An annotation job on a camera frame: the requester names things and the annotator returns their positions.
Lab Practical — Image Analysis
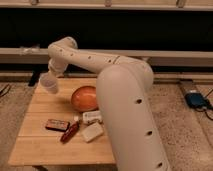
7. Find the black cable right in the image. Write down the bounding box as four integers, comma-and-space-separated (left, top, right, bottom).
195, 88, 213, 122

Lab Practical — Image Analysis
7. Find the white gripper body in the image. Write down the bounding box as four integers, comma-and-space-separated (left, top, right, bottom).
48, 59, 64, 77

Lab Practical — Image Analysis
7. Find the black cable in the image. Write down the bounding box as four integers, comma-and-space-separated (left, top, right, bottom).
0, 83, 12, 99
195, 88, 213, 122

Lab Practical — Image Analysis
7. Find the white small box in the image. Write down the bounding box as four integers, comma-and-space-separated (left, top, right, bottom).
83, 111, 103, 124

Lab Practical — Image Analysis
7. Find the dark red rectangular box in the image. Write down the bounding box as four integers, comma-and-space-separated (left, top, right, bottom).
45, 119, 70, 132

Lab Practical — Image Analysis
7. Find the orange ball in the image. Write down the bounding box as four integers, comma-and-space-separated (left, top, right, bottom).
71, 86, 98, 112

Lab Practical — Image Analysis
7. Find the grey metal rail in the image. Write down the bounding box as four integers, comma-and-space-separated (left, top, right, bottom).
0, 48, 213, 67

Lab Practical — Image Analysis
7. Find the black cable left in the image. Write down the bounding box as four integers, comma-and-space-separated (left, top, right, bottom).
0, 83, 12, 99

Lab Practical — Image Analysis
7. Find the blue device on floor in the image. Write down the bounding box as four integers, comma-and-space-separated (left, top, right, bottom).
184, 93, 207, 108

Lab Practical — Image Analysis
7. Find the wooden table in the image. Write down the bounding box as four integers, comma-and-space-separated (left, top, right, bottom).
9, 78, 115, 166

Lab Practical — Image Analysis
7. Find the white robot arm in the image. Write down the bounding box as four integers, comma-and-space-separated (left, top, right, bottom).
48, 37, 172, 171

